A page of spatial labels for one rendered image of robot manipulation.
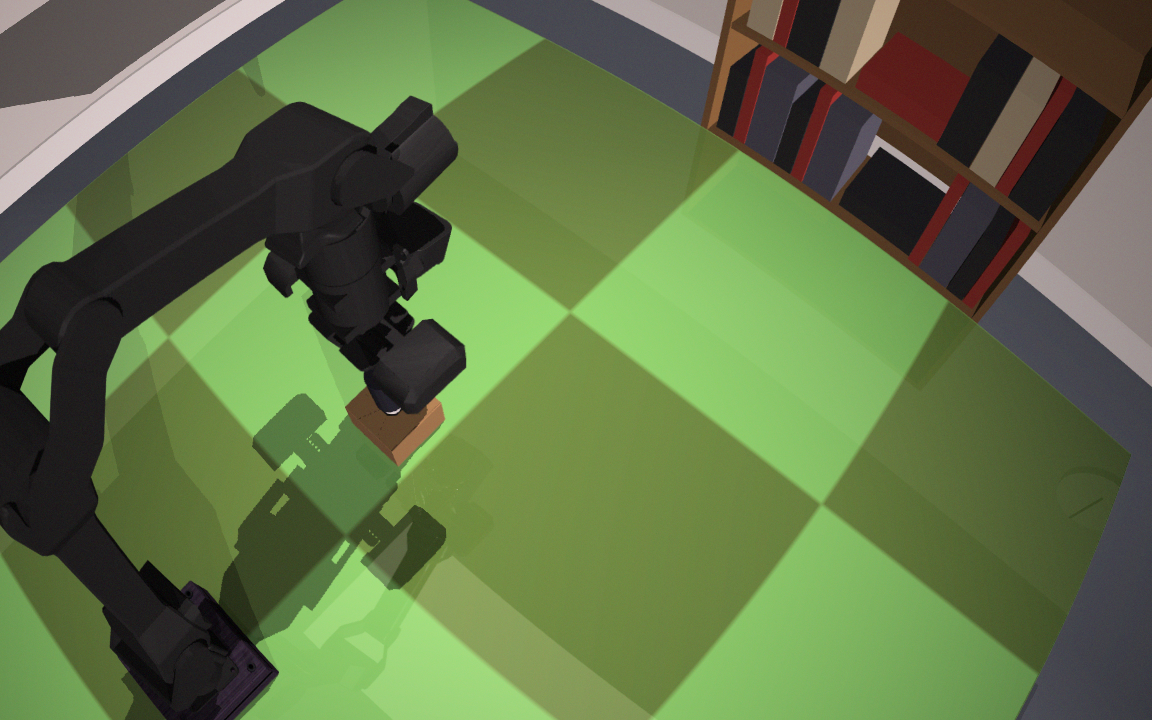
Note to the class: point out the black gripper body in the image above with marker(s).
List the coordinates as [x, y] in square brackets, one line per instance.
[417, 367]

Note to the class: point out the black marker cap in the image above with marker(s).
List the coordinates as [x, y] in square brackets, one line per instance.
[382, 401]

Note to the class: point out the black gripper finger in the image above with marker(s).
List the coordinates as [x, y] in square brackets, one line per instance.
[362, 359]
[325, 330]

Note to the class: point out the brown block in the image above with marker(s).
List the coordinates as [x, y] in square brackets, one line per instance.
[396, 435]

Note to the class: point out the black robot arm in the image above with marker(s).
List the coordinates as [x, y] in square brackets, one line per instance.
[324, 193]

